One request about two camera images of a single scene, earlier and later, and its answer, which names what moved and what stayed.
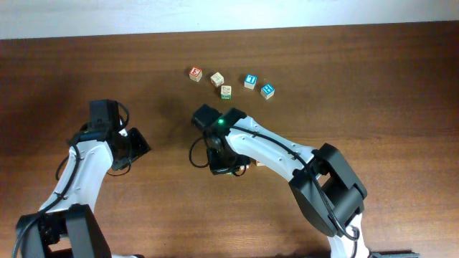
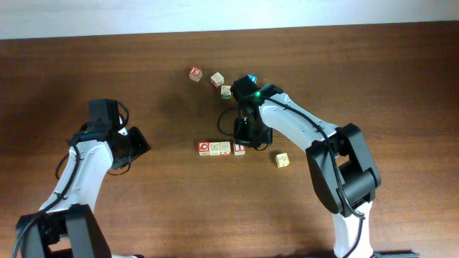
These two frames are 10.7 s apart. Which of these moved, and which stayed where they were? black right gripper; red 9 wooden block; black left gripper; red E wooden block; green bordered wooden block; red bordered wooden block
Moved: red bordered wooden block; black right gripper
Stayed: green bordered wooden block; red 9 wooden block; black left gripper; red E wooden block
